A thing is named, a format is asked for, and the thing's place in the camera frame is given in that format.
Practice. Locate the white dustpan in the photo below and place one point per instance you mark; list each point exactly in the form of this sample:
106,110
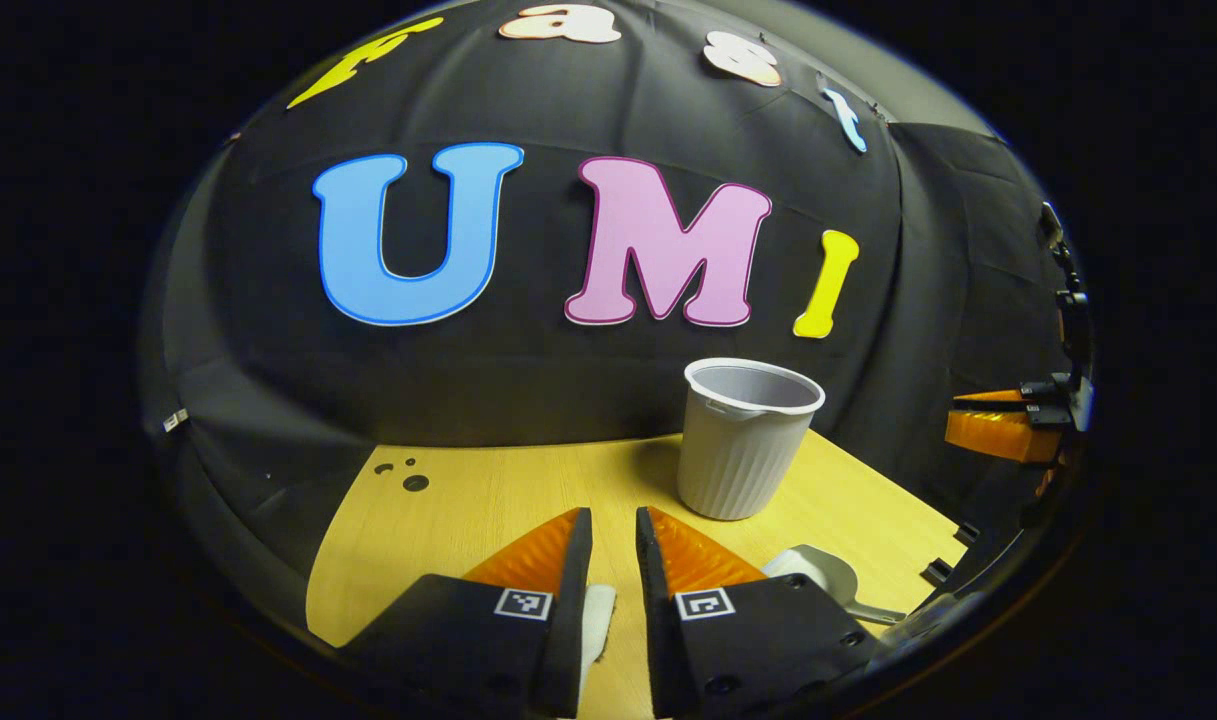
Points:
823,570

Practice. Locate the black table clamp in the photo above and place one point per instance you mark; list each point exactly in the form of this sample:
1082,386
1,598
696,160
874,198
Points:
965,533
935,572

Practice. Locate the small white tag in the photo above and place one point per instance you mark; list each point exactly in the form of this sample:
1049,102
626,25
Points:
175,420

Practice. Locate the white ribbed garbage bin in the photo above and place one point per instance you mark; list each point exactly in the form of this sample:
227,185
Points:
738,460

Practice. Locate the small white broom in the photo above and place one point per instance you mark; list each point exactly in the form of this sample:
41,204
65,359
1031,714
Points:
598,615

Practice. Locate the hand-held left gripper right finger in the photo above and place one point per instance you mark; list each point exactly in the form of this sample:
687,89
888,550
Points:
658,630

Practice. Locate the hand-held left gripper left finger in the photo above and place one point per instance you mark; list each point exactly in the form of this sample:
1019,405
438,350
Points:
568,640

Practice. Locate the wooden desktop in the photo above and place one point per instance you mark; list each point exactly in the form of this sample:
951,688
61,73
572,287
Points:
528,480

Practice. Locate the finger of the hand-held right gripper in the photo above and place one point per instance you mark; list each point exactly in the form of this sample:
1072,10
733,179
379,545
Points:
998,435
988,397

